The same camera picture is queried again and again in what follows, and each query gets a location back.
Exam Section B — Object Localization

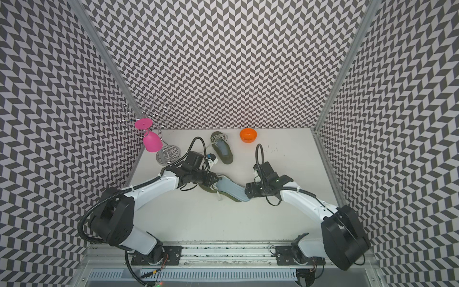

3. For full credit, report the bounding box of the grey-blue insole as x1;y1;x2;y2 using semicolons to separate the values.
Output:
214;177;250;202

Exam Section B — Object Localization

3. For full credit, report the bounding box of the olive green sandal with laces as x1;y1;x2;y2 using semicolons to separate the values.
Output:
210;132;234;165

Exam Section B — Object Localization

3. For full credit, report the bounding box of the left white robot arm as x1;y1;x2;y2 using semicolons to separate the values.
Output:
77;151;219;264

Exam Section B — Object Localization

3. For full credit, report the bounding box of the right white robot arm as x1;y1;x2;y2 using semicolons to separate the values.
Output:
245;162;371;271

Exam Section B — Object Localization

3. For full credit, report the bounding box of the pink plastic wine glass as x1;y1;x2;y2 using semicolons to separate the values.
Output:
135;118;163;153

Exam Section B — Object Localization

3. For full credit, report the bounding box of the orange bowl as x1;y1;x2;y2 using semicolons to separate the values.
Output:
240;128;258;143

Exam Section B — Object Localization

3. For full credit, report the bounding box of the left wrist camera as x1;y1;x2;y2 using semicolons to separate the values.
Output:
206;153;218;170

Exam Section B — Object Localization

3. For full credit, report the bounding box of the silver wire glass rack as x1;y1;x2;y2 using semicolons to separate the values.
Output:
117;104;181;166

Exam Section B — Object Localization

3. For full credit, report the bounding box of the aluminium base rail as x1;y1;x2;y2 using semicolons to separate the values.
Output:
70;242;387;287

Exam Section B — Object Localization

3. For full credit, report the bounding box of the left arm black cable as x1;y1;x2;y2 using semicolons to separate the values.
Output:
78;175;162;243

